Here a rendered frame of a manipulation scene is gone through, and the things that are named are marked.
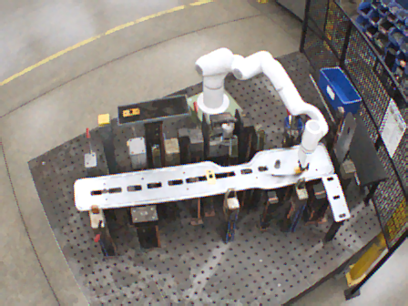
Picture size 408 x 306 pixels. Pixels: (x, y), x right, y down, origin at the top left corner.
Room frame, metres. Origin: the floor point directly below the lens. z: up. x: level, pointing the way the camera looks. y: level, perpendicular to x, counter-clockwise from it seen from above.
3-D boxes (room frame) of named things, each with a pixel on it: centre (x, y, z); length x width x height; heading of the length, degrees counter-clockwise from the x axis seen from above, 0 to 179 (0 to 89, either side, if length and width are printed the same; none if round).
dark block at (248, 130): (1.58, -0.20, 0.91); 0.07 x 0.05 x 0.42; 14
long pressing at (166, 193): (1.31, -0.02, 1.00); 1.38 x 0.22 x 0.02; 104
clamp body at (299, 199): (1.22, -0.48, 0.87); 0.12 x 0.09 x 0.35; 14
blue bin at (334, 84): (1.92, -0.82, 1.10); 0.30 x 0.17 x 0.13; 21
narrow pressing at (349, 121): (1.48, -0.75, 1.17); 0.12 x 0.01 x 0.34; 14
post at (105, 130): (1.53, 0.52, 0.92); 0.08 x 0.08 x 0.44; 14
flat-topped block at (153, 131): (1.59, 0.27, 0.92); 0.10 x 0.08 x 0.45; 104
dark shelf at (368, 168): (1.73, -0.86, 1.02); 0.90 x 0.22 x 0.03; 14
